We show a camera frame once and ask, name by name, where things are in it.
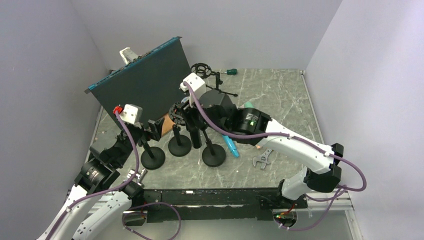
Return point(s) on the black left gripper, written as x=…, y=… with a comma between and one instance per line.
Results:
x=156, y=127

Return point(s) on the black round base clip stand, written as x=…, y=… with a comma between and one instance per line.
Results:
x=152, y=157

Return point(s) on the mint green microphone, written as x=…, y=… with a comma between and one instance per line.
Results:
x=248, y=105

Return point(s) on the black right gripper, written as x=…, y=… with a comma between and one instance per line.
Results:
x=190, y=114

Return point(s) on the white bracket behind board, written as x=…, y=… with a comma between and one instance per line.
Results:
x=128, y=56

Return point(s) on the dark teal-edged board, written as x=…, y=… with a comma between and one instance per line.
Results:
x=151, y=82

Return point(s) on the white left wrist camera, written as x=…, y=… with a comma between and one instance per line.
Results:
x=129, y=113

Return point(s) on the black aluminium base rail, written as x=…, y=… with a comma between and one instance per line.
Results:
x=262, y=204

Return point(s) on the green handle screwdriver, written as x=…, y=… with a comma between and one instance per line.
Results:
x=232, y=71

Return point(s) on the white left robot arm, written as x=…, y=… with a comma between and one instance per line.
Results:
x=92, y=202

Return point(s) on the silver black microphone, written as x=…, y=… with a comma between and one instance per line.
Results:
x=195, y=136

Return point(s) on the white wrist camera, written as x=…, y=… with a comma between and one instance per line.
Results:
x=129, y=113
x=197, y=85

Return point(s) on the red handle adjustable wrench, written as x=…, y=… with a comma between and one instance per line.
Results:
x=262, y=159

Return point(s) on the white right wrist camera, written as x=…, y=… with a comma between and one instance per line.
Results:
x=197, y=85

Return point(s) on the blue microphone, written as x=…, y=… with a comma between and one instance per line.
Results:
x=231, y=146

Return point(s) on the wooden block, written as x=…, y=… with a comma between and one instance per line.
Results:
x=167, y=125

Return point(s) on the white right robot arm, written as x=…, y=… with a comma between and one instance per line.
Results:
x=321, y=172

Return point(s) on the black tripod shock mount stand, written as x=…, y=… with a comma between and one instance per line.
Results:
x=204, y=71

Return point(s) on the black round base shock mount stand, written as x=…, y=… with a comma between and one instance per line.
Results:
x=179, y=145

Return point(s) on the chrome metal fitting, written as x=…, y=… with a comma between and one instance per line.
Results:
x=138, y=176

